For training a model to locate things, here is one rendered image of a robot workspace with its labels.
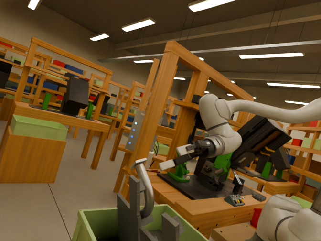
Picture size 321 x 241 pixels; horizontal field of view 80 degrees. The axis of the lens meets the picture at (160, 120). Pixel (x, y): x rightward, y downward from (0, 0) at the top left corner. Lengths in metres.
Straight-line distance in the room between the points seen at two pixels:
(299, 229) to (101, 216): 0.73
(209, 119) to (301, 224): 0.51
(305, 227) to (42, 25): 11.04
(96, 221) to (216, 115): 0.64
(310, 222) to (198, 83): 1.27
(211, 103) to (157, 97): 0.66
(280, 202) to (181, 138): 0.96
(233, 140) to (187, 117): 0.90
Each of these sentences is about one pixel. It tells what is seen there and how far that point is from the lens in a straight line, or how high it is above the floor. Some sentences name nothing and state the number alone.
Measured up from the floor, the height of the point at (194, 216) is 0.89.
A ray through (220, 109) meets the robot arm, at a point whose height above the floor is 1.46.
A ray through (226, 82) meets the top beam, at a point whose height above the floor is 1.89.
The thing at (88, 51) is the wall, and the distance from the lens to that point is 11.50.
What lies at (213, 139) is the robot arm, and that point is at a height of 1.32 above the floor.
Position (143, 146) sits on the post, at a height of 1.09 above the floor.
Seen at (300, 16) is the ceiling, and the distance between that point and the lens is 5.61.
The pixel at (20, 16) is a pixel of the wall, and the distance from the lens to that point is 11.08.
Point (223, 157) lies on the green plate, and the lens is 1.76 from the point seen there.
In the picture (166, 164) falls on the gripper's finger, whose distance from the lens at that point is 0.77.
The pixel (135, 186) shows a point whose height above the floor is 1.13.
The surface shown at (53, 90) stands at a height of 1.14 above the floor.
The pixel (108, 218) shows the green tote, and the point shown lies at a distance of 0.83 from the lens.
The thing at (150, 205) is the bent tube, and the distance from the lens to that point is 0.64.
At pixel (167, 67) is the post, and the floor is 1.73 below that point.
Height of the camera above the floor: 1.34
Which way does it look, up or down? 1 degrees down
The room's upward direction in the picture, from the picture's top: 17 degrees clockwise
